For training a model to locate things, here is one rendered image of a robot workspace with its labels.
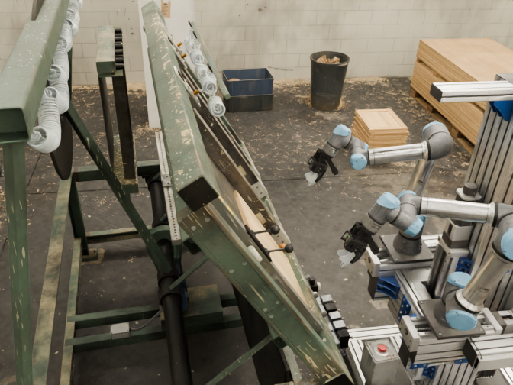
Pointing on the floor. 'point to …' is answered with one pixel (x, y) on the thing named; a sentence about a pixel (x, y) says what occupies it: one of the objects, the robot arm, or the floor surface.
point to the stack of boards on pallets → (427, 63)
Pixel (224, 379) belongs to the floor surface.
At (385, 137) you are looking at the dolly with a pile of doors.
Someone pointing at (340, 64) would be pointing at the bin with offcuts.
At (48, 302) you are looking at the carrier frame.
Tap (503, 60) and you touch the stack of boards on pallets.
